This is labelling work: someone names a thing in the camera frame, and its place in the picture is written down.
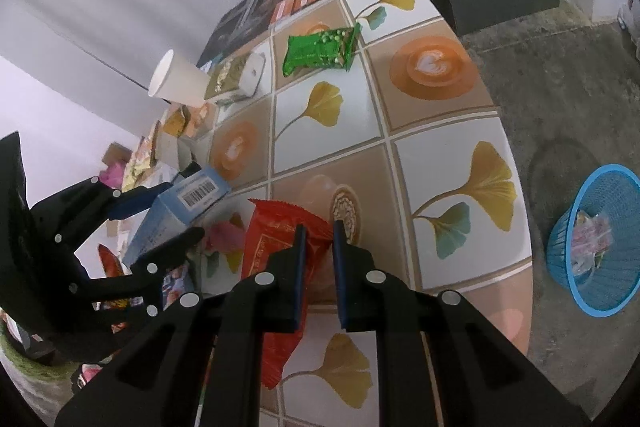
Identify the blue white carton box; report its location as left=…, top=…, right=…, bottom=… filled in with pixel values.
left=124, top=167, right=230, bottom=268

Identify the red snack packet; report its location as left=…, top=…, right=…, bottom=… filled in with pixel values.
left=240, top=197, right=335, bottom=390

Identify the trash in basket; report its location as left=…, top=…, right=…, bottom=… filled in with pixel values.
left=570, top=210, right=613, bottom=277

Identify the pink plastic bag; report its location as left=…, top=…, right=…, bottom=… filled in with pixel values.
left=99, top=161, right=126, bottom=188

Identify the white paper cup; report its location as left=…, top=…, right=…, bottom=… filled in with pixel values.
left=148, top=50, right=210, bottom=107

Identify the gold foil snack packet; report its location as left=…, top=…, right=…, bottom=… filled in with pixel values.
left=204, top=54, right=250, bottom=105

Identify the white small box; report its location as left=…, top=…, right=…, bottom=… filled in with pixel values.
left=239, top=52, right=266, bottom=98

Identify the patterned tablecloth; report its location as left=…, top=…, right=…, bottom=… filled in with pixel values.
left=74, top=0, right=534, bottom=427

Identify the blue plastic waste basket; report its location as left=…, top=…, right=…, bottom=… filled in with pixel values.
left=546, top=164, right=639, bottom=317

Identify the green snack packet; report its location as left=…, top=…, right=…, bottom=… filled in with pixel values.
left=282, top=23, right=361, bottom=77

